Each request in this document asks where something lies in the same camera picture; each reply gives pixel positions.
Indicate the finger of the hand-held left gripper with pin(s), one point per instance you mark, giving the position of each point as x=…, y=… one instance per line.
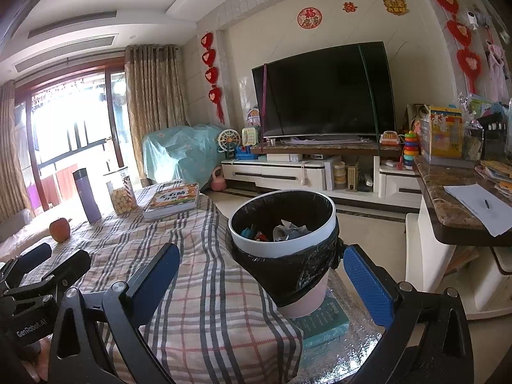
x=68, y=270
x=28, y=258

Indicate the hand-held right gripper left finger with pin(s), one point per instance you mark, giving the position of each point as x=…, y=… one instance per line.
x=160, y=268

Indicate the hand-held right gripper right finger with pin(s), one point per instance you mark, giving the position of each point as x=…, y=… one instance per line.
x=368, y=288

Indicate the white bin with black bag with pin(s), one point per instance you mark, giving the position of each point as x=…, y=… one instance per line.
x=280, y=252

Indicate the person's left forearm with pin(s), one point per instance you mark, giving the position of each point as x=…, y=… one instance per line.
x=47, y=352

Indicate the beige sofa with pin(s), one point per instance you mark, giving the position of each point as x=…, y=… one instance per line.
x=16, y=228

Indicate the red apple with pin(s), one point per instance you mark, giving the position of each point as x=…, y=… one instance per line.
x=60, y=230

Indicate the teal box under bin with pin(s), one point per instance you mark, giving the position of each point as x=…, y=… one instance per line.
x=324, y=320

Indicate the orange children's book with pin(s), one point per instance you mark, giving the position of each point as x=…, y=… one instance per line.
x=172, y=200

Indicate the purple thermos bottle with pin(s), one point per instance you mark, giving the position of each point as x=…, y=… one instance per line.
x=88, y=200

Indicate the clear cookie jar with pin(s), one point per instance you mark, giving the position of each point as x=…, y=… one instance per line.
x=122, y=198

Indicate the beige patterned curtain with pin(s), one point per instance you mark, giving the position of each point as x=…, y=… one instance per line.
x=14, y=160
x=156, y=108

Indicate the pink kettlebell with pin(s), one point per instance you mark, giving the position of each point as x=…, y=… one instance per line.
x=218, y=180

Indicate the wooden toy building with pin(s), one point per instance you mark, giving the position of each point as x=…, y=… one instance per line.
x=352, y=178

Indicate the teal cloth covered armchair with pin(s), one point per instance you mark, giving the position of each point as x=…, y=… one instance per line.
x=176, y=156

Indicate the marble top sideboard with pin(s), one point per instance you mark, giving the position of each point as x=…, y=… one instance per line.
x=436, y=196

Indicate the yellow stacked container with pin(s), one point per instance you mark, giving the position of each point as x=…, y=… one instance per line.
x=339, y=175

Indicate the white paper sheet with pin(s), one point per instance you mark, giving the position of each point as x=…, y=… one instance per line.
x=476, y=212

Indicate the sliding glass balcony door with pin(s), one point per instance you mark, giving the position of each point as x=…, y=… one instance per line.
x=72, y=128

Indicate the blue toy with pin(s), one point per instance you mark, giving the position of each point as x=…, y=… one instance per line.
x=246, y=154

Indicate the ferris wheel toy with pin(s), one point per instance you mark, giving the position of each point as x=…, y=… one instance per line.
x=228, y=142

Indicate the white TV cabinet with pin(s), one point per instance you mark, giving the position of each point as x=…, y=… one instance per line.
x=280, y=174

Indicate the orange toy cash register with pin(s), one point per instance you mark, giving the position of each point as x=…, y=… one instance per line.
x=390, y=139

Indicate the yellow green toy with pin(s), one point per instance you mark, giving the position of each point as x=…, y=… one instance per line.
x=251, y=136

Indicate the yellow toy box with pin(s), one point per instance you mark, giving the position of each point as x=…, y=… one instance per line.
x=442, y=132

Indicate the cardboard house cutout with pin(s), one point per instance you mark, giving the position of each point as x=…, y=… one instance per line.
x=253, y=118

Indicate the pink thin stick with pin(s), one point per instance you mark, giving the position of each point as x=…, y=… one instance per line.
x=264, y=104

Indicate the red heart hanging decoration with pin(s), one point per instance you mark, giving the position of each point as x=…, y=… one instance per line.
x=212, y=76
x=460, y=32

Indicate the black desk organizer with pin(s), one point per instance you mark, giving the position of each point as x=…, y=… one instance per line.
x=498, y=136

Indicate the black television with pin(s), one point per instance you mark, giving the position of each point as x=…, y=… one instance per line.
x=320, y=92

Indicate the pink hanging garment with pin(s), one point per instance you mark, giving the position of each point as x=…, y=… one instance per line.
x=496, y=68

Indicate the round red wall sticker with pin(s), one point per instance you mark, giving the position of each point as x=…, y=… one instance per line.
x=309, y=18

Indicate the small red gold wall sticker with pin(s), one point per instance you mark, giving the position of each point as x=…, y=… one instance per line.
x=350, y=7

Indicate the yellow figure wall sticker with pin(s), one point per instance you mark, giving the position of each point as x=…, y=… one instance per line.
x=395, y=3

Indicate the white security camera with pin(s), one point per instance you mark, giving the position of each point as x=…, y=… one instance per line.
x=472, y=20

